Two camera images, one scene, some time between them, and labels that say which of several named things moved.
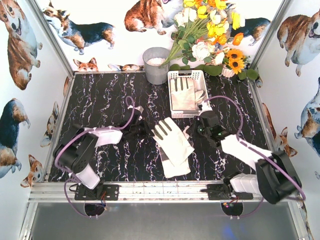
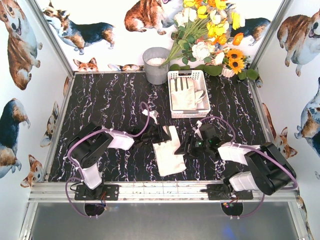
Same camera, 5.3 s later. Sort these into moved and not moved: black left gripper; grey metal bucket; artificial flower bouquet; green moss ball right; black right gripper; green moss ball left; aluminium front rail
Moved: black left gripper; black right gripper
Not moved: green moss ball right; green moss ball left; grey metal bucket; aluminium front rail; artificial flower bouquet
